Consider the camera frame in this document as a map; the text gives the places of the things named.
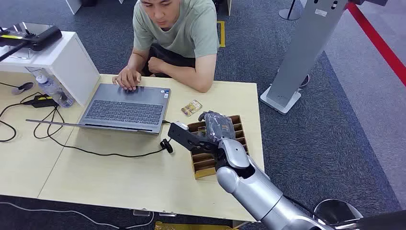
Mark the white furniture panel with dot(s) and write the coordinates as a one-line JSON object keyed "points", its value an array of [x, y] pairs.
{"points": [[73, 5]]}

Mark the colourful printed card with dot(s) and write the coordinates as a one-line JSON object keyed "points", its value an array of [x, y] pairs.
{"points": [[191, 108]]}

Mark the black round floor base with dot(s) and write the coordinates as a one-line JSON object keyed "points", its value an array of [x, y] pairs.
{"points": [[305, 82]]}

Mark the clear table clip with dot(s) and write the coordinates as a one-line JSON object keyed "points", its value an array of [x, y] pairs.
{"points": [[141, 213], [167, 214]]}

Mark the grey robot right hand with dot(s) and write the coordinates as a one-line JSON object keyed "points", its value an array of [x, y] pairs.
{"points": [[217, 127]]}

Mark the round grey stanchion base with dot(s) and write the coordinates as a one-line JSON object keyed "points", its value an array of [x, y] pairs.
{"points": [[288, 14]]}

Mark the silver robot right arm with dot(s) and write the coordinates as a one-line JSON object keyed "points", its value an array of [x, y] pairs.
{"points": [[253, 190]]}

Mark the round silver base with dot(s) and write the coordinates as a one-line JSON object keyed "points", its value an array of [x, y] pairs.
{"points": [[336, 211]]}

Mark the person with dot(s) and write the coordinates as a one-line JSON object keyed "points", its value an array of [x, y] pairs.
{"points": [[177, 28]]}

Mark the white box cabinet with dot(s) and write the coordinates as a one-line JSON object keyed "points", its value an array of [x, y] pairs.
{"points": [[68, 65]]}

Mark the black power adapter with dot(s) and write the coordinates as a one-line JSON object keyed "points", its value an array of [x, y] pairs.
{"points": [[42, 101]]}

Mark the grey laptop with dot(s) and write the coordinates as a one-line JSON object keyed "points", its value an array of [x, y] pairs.
{"points": [[127, 109]]}

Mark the brown slotted card holder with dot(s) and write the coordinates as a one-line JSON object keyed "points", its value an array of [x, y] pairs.
{"points": [[203, 162]]}

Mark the black device with yellow stripe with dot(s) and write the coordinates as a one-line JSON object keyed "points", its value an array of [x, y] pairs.
{"points": [[41, 38]]}

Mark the person's left forearm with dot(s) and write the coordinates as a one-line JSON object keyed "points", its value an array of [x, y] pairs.
{"points": [[193, 77]]}

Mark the person's right forearm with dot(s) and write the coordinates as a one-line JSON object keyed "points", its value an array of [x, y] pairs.
{"points": [[135, 60]]}

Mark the person's left hand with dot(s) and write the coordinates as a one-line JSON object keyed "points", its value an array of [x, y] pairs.
{"points": [[157, 65]]}

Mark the yellow floor tape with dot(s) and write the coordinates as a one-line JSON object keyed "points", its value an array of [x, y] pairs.
{"points": [[190, 226]]}

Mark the clear plastic water bottle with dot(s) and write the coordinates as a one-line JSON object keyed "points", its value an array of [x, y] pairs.
{"points": [[54, 90]]}

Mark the grey kiosk stand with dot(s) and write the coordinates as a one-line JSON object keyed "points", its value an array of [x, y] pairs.
{"points": [[304, 47]]}

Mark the person's right hand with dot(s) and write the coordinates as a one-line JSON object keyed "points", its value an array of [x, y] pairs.
{"points": [[127, 79]]}

